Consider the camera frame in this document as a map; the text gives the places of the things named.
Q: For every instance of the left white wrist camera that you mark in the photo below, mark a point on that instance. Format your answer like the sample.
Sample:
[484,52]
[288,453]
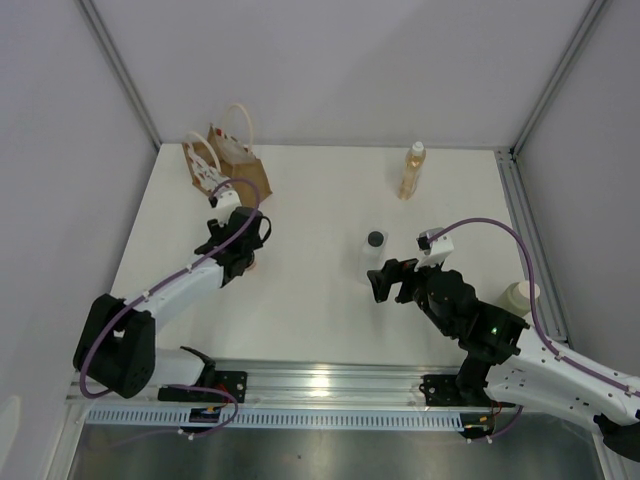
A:
[224,199]

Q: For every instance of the aluminium frame post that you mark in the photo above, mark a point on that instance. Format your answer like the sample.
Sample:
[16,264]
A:
[111,54]
[571,53]

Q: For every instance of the cream capped white bottle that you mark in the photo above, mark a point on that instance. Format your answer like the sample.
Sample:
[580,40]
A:
[517,298]

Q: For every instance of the aluminium mounting rail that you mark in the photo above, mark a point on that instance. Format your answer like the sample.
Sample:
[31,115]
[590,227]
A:
[304,385]

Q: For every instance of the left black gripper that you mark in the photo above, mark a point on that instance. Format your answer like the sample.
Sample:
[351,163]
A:
[216,229]

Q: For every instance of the white slotted cable duct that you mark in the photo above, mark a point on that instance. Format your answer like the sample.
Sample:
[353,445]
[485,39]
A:
[277,418]

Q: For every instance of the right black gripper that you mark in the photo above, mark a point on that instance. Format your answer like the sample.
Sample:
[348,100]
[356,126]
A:
[394,272]

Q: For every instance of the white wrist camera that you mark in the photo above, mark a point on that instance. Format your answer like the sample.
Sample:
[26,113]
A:
[435,247]
[224,199]

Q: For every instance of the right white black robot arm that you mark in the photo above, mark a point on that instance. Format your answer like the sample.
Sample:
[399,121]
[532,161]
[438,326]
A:
[508,363]

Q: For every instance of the amber liquid clear bottle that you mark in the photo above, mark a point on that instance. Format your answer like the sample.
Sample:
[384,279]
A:
[414,161]

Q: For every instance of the left aluminium frame post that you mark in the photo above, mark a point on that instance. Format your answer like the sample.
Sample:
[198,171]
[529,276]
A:
[111,54]

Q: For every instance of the pink capped small bottle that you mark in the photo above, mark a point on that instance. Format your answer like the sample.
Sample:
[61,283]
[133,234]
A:
[251,267]

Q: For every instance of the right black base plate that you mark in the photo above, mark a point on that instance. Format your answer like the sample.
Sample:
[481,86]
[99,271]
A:
[440,390]

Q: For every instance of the right aluminium frame post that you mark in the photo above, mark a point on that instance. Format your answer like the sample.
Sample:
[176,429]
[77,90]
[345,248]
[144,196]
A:
[571,53]

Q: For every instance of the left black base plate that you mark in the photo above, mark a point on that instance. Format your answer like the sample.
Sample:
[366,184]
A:
[209,385]

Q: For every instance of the right side aluminium rail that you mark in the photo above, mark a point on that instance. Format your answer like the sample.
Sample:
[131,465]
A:
[549,309]

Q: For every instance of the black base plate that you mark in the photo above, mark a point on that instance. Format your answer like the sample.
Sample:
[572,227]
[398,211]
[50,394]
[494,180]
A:
[440,390]
[209,385]

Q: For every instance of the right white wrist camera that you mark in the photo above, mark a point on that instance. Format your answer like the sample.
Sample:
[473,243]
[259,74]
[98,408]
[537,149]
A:
[435,247]

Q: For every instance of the white bottle black cap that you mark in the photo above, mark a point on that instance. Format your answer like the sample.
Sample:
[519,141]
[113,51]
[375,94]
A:
[370,254]

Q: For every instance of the brown canvas tote bag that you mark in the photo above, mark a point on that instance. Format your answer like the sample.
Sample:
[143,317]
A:
[220,156]

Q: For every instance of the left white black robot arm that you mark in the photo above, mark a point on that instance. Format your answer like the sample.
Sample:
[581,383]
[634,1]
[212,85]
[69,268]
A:
[117,351]

